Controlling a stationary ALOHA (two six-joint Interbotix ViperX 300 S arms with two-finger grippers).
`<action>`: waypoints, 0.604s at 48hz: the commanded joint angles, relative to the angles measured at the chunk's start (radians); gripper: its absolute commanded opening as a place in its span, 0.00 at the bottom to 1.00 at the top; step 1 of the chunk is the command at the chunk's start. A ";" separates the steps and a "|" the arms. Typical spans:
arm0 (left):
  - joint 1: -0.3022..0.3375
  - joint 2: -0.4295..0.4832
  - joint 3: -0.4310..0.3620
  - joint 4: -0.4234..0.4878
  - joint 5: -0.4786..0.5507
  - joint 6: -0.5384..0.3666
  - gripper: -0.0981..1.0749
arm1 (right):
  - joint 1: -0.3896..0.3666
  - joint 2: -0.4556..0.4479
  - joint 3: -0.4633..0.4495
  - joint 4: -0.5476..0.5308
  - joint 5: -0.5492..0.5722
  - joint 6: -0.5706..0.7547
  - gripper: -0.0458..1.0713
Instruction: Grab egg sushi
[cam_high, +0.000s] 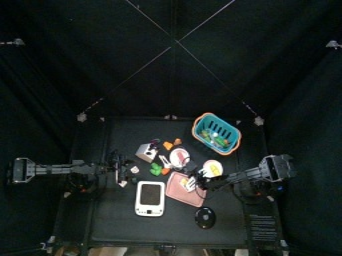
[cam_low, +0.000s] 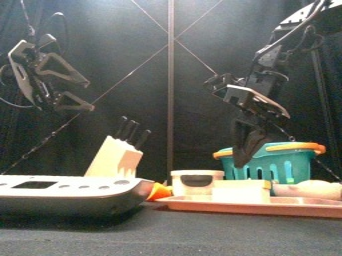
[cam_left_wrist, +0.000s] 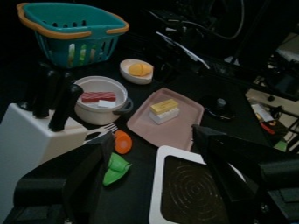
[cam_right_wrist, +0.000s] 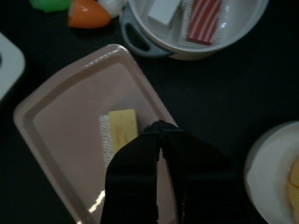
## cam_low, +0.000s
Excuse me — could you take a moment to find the pink plastic tray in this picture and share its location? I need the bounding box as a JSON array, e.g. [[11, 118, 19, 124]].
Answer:
[[156, 194, 342, 220]]

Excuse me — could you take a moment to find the white oblong toy food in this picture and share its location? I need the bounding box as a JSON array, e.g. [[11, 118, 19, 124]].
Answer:
[[272, 179, 342, 202]]

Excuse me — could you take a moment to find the dark slanted frame strut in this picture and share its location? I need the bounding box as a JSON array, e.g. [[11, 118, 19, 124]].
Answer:
[[311, 46, 340, 164]]

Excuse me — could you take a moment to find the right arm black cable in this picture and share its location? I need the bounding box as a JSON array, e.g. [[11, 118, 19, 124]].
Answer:
[[245, 0, 329, 78]]

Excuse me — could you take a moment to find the grey vertical frame pole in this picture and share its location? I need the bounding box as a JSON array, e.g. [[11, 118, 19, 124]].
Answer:
[[166, 0, 177, 185]]

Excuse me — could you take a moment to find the black toy knife handle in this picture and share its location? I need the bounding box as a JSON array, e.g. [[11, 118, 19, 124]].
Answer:
[[134, 129, 153, 151], [128, 122, 142, 145], [114, 115, 130, 140], [121, 119, 137, 143]]

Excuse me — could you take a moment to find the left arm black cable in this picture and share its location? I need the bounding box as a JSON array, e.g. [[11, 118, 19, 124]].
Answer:
[[0, 0, 71, 110]]

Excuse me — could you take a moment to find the thin diagonal brace wire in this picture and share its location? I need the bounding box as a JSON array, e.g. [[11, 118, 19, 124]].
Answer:
[[130, 0, 342, 184], [0, 0, 225, 176]]

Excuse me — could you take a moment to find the cream toy knife block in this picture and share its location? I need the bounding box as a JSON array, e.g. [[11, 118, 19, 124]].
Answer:
[[83, 134, 146, 179]]

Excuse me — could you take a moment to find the yellow white egg sushi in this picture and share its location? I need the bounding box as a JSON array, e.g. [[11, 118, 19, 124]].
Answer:
[[210, 179, 274, 204]]

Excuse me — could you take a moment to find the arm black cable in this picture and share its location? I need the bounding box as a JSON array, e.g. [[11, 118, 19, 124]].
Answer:
[[0, 0, 71, 110], [245, 0, 329, 78]]

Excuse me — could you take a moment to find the silver toy appliance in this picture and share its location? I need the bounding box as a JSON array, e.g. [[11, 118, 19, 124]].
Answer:
[[0, 174, 157, 218]]

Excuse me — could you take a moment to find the orange toy food piece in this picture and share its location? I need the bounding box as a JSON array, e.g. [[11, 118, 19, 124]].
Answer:
[[146, 182, 176, 202]]

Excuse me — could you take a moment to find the teal basket orange rim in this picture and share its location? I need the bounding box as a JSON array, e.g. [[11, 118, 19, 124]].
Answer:
[[212, 141, 328, 185]]

